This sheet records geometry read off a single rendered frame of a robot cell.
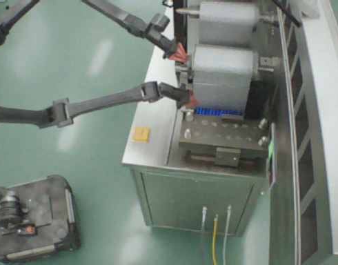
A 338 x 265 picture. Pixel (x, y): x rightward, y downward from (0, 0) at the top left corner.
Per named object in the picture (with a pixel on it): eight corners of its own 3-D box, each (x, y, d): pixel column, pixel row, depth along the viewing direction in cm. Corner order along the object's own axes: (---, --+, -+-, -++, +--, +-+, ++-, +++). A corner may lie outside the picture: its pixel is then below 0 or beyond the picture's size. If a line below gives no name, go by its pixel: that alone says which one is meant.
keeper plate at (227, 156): (215, 160, 150) (216, 146, 141) (237, 162, 149) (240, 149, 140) (214, 165, 149) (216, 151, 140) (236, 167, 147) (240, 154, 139)
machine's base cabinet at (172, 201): (190, 15, 371) (190, -55, 302) (246, 20, 363) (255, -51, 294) (145, 230, 225) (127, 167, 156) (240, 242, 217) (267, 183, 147)
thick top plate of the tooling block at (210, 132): (183, 120, 157) (183, 112, 152) (269, 129, 152) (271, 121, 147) (178, 149, 147) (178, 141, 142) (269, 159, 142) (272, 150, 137)
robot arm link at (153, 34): (141, 38, 136) (145, 34, 131) (149, 25, 138) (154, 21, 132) (154, 47, 139) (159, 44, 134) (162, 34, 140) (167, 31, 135)
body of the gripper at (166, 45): (165, 61, 138) (150, 50, 136) (170, 46, 145) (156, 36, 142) (174, 52, 134) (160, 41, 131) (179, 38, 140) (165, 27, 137)
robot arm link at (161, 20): (132, 34, 140) (132, 25, 131) (145, 14, 142) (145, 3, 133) (156, 46, 140) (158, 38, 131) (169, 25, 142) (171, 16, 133)
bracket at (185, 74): (181, 104, 172) (179, 59, 148) (193, 105, 171) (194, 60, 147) (179, 111, 169) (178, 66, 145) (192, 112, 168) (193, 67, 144)
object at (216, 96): (192, 109, 156) (193, 82, 140) (243, 114, 153) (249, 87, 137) (192, 110, 155) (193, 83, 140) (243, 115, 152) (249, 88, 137)
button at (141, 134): (135, 128, 164) (135, 125, 162) (150, 130, 163) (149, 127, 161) (132, 140, 160) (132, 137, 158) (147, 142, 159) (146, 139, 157)
